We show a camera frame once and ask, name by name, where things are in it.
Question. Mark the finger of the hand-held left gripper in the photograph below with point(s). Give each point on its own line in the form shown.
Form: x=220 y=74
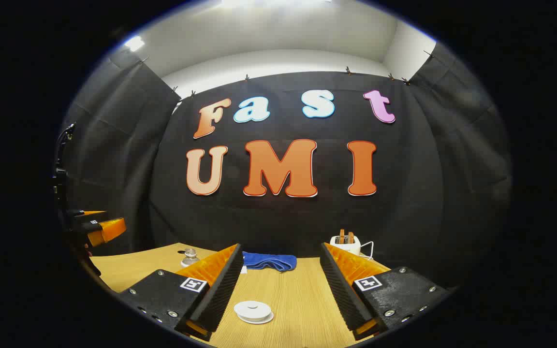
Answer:
x=107 y=229
x=85 y=216

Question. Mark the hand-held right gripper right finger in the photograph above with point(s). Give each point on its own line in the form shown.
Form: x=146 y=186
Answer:
x=344 y=295

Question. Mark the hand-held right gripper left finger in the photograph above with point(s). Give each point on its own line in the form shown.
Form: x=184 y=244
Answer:
x=220 y=295

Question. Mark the clear water bottle white label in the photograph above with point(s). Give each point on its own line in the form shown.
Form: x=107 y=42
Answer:
x=190 y=257

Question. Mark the white teacup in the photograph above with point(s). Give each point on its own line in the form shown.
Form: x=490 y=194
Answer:
x=264 y=320

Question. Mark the white toaster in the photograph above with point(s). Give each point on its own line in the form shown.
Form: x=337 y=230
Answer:
x=348 y=246

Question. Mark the blue towel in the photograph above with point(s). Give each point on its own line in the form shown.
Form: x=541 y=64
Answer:
x=269 y=261

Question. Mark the black backdrop cloth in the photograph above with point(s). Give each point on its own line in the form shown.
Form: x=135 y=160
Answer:
x=283 y=217

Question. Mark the ceiling light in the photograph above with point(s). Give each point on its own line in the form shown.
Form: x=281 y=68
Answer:
x=269 y=2
x=135 y=43

